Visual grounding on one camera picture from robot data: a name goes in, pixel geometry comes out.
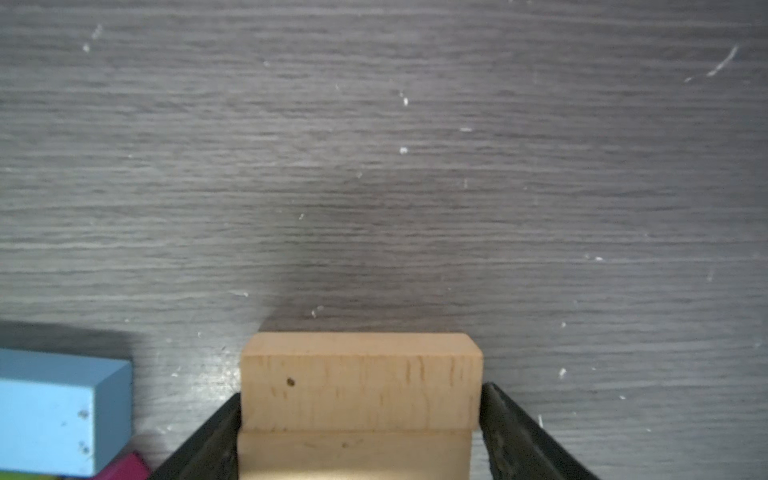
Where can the natural wood block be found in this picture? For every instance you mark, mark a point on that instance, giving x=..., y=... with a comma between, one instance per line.
x=355, y=455
x=363, y=381

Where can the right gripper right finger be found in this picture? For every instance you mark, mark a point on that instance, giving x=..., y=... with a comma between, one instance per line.
x=518, y=447

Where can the lime green block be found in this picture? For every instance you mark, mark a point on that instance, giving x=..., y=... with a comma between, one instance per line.
x=4, y=475

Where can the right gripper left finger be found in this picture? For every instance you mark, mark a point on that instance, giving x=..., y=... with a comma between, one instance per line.
x=210, y=453

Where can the magenta cube block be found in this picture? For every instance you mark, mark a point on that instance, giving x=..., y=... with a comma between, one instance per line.
x=130, y=466

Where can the light blue block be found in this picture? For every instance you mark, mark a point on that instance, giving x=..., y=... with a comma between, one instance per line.
x=63, y=415

